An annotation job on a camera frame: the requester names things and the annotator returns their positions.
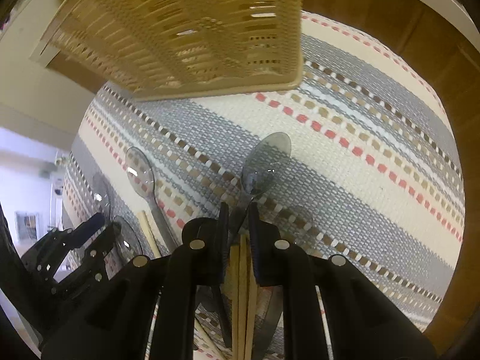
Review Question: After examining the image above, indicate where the tan plastic utensil basket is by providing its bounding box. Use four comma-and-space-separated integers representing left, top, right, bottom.
42, 0, 303, 100

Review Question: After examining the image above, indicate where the striped woven tablecloth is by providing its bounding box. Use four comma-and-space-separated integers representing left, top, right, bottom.
61, 10, 466, 360

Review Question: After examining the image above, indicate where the wooden chopstick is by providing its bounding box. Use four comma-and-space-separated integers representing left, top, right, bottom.
238, 234, 248, 360
230, 244, 240, 360
136, 211, 161, 258
244, 267, 258, 360

